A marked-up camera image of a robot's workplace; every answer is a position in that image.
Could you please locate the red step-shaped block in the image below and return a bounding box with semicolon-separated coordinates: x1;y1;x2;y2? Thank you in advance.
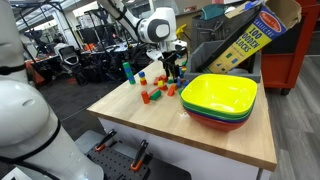
167;84;177;97

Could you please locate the green cylinder block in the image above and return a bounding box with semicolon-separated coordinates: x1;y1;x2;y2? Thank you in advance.
150;90;161;100

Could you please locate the red blue yellow block stack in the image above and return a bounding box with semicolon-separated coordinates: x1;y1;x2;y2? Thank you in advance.
138;71;147;85

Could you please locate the orange black clamp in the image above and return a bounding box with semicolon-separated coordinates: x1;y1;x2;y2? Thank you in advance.
95;129;117;152
130;140;149;172

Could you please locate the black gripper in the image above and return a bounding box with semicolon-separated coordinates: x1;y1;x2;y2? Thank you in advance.
160;47;186;80

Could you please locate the green and blue block tower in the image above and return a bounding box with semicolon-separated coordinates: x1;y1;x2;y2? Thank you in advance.
122;62;136;84

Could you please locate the yellow plastic bowl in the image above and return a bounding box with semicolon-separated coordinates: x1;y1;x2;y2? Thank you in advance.
181;74;258;115

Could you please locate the orange black clamp left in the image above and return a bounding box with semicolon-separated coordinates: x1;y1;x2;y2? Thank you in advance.
95;129;117;152

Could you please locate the green plastic bowl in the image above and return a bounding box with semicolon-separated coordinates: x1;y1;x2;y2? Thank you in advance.
182;100;254;121

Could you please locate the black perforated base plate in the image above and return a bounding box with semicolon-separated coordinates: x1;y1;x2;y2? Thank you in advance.
87;143;152;180

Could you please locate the wooden blocks cardboard box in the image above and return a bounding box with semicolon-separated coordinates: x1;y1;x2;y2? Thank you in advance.
197;0;302;74

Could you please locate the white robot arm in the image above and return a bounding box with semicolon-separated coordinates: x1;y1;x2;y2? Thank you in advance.
0;0;110;180

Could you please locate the red cylinder block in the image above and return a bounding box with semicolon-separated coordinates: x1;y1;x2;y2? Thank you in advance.
141;91;150;104

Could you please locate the orange black clamp right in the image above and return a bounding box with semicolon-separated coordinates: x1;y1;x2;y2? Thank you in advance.
130;140;149;172

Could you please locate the grey plastic bin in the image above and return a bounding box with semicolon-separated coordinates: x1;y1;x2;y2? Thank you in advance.
183;39;262;84

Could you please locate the red tool cabinet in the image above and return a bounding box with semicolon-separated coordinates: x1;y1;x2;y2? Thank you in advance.
261;0;320;96

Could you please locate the red plastic bowl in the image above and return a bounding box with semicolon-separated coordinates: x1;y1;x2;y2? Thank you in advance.
188;112;247;132

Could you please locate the long red rectangular block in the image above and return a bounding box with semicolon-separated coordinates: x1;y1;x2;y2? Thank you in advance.
148;88;159;97

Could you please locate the blue plastic bowl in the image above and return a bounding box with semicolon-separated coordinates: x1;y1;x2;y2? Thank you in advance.
183;106;251;124

